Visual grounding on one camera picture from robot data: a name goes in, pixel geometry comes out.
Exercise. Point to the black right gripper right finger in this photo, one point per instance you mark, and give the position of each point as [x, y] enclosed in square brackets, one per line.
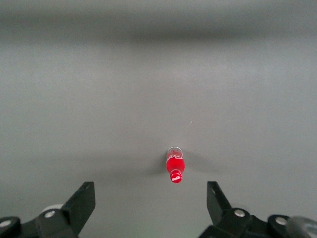
[223, 213]

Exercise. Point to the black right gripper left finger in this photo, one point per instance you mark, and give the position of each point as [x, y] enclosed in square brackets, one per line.
[74, 210]

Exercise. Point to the red cola bottle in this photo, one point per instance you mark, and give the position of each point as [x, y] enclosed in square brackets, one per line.
[175, 164]

